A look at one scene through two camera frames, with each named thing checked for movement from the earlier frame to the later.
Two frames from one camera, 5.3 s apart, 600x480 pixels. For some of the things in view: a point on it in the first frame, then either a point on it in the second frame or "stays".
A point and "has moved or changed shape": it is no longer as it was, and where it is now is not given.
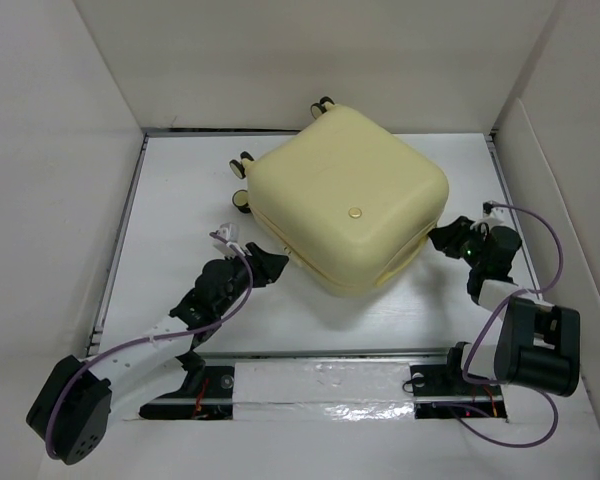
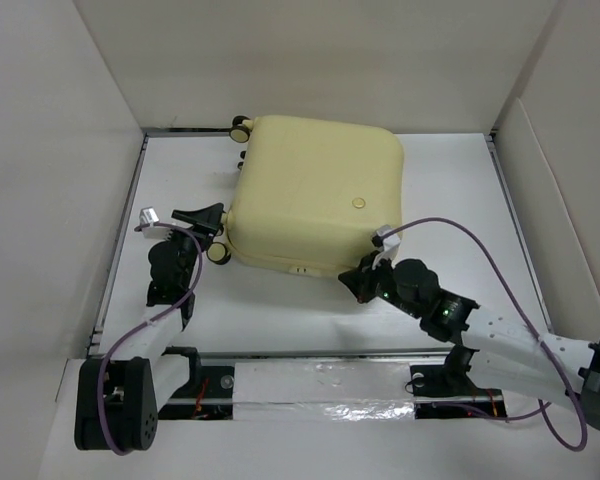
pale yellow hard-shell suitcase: [349, 199] has moved or changed shape
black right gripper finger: [460, 227] -> [368, 260]
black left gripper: [266, 266] -> [207, 219]
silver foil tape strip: [322, 391] stays
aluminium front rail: [325, 354] stays
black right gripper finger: [448, 241] -> [363, 285]
